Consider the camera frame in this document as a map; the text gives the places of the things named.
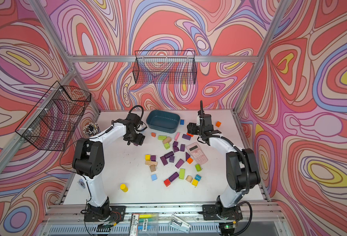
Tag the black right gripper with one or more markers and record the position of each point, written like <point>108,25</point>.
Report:
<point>191,128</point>

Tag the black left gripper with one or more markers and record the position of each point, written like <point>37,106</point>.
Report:
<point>140,140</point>

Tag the purple wooden brick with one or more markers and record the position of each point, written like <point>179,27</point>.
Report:
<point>186,137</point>

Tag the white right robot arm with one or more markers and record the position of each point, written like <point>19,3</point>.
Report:
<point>242,172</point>

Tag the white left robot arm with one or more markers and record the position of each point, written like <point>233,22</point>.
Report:
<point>89,162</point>

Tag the teal plastic storage bin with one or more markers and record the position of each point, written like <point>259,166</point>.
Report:
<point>163,121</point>

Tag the orange wooden cube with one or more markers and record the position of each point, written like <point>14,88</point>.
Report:
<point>218,124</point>

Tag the pink calculator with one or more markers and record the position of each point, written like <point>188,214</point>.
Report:
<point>197,154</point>

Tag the light green flat block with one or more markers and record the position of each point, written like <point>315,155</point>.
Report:
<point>162,137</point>

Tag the orange small block centre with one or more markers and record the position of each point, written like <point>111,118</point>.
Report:
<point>189,160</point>

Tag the natural wood block rear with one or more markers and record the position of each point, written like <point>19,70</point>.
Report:
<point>167,140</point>

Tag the green cylinder near calculator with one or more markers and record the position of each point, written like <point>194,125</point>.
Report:
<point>198,167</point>

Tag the purple brick centre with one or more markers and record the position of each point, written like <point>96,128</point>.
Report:
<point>179,163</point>

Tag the pen holder cup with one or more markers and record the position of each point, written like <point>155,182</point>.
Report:
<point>91,129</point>

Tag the natural wood long block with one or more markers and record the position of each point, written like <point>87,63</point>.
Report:
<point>151,163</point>

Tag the purple brick tilted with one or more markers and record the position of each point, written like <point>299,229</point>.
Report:
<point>164,160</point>

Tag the teal small cube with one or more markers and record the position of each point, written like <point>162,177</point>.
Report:
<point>198,178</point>

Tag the light green rectangular block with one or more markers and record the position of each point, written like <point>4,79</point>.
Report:
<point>181,173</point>

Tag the natural wood small block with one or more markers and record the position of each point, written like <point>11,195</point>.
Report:
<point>152,168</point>

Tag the natural wood cylinder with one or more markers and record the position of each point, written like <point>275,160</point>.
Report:
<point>189,179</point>

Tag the yellow small cube front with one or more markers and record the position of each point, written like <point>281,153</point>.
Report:
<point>195,183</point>

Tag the purple long brick front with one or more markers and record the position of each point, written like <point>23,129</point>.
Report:
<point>173,177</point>

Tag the light blue wooden cube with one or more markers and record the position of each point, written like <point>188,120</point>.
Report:
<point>154,177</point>

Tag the red wooden cube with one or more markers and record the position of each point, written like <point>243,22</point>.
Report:
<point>167,182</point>

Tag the yellow wooden cylinder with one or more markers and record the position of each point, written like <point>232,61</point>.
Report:
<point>124,187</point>

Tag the clear plastic stapler front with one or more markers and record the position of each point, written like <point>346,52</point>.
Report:
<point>179,224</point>

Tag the marker box front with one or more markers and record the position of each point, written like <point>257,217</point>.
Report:
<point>144,225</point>

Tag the black wire basket back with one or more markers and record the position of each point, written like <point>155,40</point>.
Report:
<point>165,67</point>

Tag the black wire basket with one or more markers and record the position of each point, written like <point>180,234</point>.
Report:
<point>165,67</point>
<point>52,125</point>

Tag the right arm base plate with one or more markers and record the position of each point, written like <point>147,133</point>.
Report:
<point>218,212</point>

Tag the black wire basket left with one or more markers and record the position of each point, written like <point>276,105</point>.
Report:
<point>52,125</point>

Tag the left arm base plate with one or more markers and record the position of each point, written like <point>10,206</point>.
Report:
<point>104,214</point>

